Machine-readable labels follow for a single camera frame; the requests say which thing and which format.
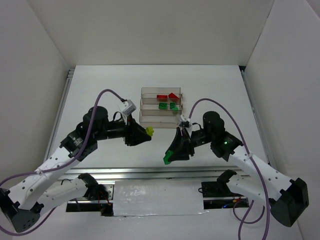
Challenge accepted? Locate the lime and green rounded lego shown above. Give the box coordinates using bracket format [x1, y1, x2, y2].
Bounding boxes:
[145, 126, 154, 137]

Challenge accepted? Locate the green rounded lego half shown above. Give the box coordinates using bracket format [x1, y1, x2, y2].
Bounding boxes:
[163, 150, 174, 165]

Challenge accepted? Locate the green lego brick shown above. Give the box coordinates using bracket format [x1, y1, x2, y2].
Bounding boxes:
[158, 102, 168, 110]

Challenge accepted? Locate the red and green lego piece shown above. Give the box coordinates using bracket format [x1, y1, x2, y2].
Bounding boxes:
[156, 94, 168, 101]

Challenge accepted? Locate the small green square lego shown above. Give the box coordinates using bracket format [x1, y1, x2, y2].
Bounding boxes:
[169, 102, 176, 109]

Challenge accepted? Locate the red lego brick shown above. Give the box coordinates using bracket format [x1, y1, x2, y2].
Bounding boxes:
[168, 93, 179, 100]

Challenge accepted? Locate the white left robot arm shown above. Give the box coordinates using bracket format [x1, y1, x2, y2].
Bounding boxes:
[0, 106, 153, 236]

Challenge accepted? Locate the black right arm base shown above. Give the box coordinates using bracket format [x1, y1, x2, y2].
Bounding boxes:
[197, 181, 244, 200]

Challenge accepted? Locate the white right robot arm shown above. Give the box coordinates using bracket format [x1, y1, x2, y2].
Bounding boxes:
[163, 111, 309, 227]

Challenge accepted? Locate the white foam board cover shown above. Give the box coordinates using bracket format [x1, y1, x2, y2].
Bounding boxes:
[113, 179, 205, 217]

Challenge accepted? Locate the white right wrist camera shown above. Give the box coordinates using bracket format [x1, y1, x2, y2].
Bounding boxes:
[176, 114, 193, 131]

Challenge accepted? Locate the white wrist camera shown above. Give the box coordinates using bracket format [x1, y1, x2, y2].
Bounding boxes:
[176, 114, 193, 131]
[119, 99, 137, 117]

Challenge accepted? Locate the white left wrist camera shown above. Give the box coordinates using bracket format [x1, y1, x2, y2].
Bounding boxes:
[119, 99, 137, 117]

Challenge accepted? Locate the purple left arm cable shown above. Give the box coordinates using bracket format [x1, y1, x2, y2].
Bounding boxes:
[0, 88, 126, 236]

